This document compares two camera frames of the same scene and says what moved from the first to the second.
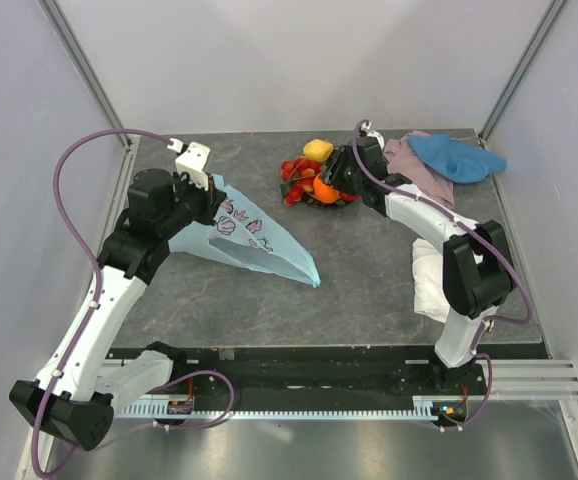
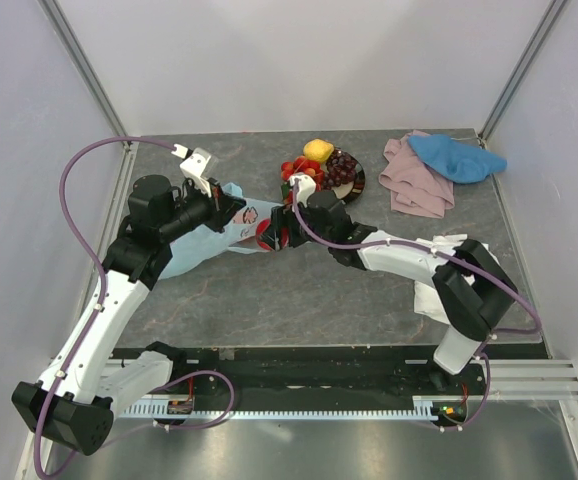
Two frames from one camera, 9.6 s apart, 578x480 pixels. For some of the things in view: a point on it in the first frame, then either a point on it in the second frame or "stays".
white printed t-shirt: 429,288 stays
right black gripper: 333,174 → 282,216
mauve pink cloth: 401,161 stays
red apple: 349,197 → 264,223
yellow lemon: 318,150 stays
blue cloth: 455,160 stays
